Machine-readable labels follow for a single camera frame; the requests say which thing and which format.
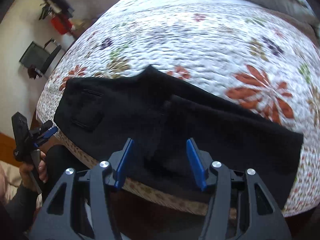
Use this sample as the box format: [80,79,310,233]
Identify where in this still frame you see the black pants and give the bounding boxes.
[54,66,303,207]

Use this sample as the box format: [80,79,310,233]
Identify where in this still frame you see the person left forearm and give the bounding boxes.
[1,184,38,239]

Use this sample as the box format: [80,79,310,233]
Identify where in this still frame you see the person left hand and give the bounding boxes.
[19,150,48,194]

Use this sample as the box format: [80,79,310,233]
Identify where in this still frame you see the black office chair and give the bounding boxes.
[19,38,63,80]

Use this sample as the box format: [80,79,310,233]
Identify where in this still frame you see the wooden coat rack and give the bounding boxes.
[39,0,76,39]

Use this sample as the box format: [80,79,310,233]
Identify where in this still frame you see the red hanging bag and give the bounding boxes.
[50,15,73,35]

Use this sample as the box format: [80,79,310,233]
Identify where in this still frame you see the black hanging garment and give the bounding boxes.
[50,0,74,18]

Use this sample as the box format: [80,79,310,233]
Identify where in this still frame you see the floral quilted bedspread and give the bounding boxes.
[36,0,319,217]

